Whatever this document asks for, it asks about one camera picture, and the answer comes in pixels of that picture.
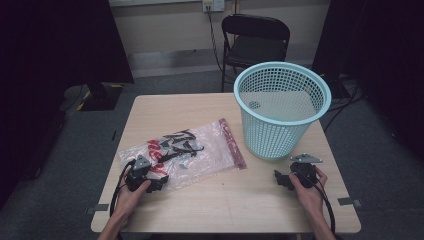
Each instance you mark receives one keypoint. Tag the black stand base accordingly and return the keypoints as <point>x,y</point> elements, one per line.
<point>100,98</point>

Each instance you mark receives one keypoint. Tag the light blue mesh basket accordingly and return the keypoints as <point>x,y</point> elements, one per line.
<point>276,140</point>

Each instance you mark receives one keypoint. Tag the black folding chair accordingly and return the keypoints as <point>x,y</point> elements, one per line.
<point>255,50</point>

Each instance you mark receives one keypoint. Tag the clear printed plastic bag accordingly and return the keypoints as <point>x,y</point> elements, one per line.
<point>200,150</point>

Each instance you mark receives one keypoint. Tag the person's right hand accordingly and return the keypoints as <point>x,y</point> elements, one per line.
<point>313,198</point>

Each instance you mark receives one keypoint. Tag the white wall outlet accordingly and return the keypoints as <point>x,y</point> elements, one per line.
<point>213,5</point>

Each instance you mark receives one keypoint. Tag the black curtain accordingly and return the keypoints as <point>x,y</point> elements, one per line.
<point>383,50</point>
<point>50,66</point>

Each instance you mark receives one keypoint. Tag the person's left hand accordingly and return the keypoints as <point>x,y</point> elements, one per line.
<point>128,203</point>

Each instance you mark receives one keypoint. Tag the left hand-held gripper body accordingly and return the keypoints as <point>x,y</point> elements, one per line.
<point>136,178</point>

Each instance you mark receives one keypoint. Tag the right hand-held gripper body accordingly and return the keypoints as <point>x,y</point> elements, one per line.
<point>305,171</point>

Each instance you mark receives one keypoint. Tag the grey tape strip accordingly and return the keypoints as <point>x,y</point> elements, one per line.
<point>97,208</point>
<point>349,201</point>

